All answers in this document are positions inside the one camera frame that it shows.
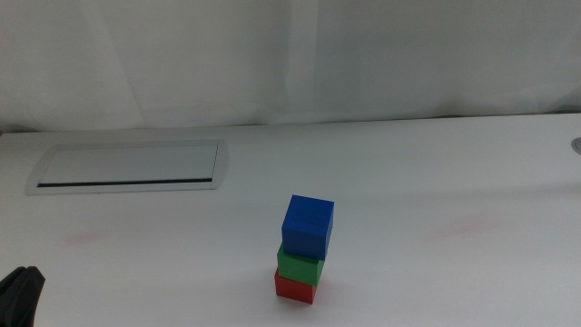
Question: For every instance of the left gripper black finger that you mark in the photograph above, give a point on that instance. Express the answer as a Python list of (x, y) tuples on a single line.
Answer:
[(9, 300), (29, 297)]

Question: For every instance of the red cube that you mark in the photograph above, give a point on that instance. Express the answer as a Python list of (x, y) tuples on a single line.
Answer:
[(295, 290)]

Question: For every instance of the green cube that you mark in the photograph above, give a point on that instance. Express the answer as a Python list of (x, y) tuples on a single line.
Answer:
[(299, 270)]

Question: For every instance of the blue cube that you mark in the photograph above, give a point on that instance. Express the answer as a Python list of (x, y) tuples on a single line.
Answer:
[(308, 227)]

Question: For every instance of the white cloth backdrop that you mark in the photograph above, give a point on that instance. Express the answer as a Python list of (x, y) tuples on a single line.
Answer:
[(181, 59)]

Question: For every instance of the grey round table grommet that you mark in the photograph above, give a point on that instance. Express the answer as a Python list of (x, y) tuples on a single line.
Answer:
[(577, 146)]

